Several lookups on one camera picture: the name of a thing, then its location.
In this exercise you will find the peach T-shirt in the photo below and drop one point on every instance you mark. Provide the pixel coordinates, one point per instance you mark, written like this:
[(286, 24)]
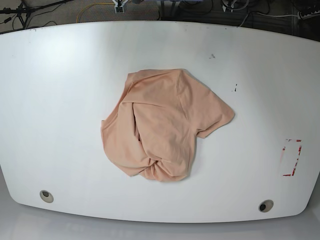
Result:
[(153, 129)]

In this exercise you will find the right table grommet hole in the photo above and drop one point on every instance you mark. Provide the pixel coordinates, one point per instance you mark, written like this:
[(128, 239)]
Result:
[(266, 206)]

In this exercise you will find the white power strip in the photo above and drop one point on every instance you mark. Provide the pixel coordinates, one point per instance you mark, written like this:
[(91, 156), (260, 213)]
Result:
[(309, 13)]

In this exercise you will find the table grommet hole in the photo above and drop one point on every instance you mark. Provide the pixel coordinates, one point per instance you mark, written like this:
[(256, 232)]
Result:
[(46, 196), (266, 206)]

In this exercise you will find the left table grommet hole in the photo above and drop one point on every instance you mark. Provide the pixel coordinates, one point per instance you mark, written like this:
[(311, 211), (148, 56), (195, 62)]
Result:
[(46, 196)]

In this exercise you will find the black tripod stand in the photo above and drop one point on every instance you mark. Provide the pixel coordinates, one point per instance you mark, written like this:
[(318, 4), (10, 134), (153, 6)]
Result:
[(23, 12)]

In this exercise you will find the red tape rectangle marking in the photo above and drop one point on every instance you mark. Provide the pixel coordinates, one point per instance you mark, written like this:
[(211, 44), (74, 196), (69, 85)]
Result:
[(290, 157)]

